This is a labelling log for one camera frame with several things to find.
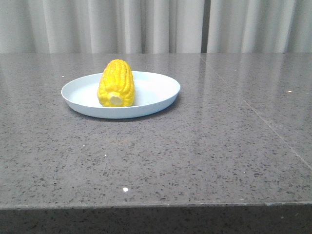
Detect white curtain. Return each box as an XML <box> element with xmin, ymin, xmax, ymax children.
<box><xmin>0</xmin><ymin>0</ymin><xmax>312</xmax><ymax>54</ymax></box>

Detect yellow corn cob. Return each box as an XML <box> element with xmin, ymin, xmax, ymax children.
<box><xmin>97</xmin><ymin>59</ymin><xmax>135</xmax><ymax>107</ymax></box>

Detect light blue plate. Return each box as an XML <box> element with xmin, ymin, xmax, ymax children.
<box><xmin>61</xmin><ymin>71</ymin><xmax>180</xmax><ymax>119</ymax></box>

